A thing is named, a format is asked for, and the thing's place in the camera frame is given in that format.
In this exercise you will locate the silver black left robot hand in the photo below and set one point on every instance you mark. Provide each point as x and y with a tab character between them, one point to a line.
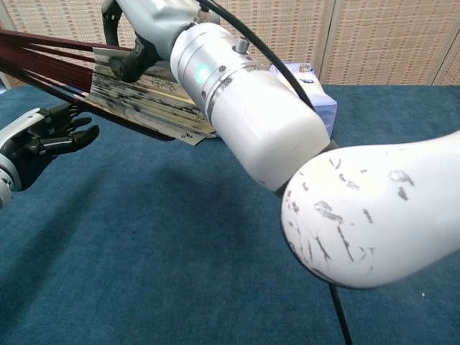
32	143

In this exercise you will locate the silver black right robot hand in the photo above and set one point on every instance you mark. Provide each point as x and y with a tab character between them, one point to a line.
154	21

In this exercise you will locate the red ribbed paper folding fan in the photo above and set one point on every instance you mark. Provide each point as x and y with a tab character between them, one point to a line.
143	100

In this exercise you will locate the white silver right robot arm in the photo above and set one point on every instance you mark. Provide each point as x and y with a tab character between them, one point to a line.
269	118

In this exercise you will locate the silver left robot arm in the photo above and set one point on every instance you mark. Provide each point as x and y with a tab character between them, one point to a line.
5	181

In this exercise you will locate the woven bamboo screen panel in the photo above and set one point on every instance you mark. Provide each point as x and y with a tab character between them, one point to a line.
451	68
54	14
287	28
388	36

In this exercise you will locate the pale blue tissue pack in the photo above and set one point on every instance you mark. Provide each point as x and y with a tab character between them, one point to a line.
325	106

